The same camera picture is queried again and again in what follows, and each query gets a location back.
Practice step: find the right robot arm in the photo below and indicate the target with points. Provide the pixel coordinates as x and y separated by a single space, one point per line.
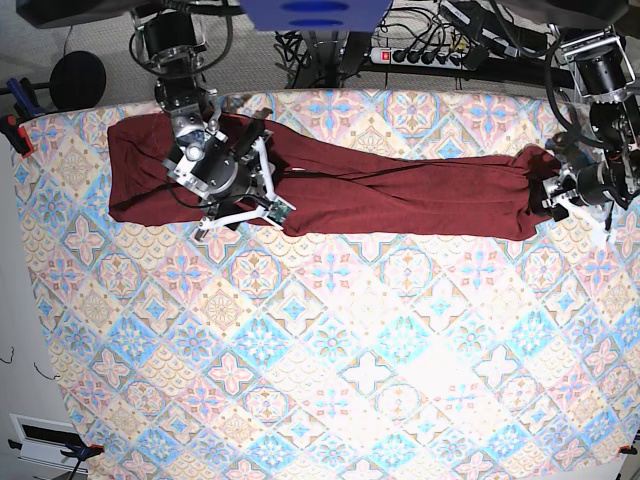
165 43

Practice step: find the black round stool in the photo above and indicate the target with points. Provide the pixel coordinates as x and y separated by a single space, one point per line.
78 81

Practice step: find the orange black clamp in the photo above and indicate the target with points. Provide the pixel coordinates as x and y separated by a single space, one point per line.
80 451
16 135

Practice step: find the dark red t-shirt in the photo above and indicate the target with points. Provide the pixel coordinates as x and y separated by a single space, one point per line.
338 190

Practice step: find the orange clamp lower right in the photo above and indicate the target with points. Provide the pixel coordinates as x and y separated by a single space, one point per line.
628 450

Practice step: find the patterned tablecloth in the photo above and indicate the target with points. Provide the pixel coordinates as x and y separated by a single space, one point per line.
251 355

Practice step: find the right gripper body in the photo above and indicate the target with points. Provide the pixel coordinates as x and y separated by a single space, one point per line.
228 190

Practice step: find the orange black clamp lower left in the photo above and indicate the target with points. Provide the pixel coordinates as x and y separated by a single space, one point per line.
80 451

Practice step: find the orange black clamp upper left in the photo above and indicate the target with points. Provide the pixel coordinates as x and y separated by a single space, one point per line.
16 135

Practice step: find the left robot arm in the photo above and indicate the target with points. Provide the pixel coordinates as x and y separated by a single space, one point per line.
585 39

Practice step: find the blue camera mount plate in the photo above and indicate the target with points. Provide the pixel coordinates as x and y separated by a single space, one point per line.
315 15

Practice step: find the white floor box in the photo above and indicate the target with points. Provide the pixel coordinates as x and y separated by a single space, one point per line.
41 441

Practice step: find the white power strip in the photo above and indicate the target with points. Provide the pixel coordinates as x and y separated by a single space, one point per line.
415 57

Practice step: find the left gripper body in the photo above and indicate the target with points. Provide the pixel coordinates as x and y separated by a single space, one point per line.
591 194

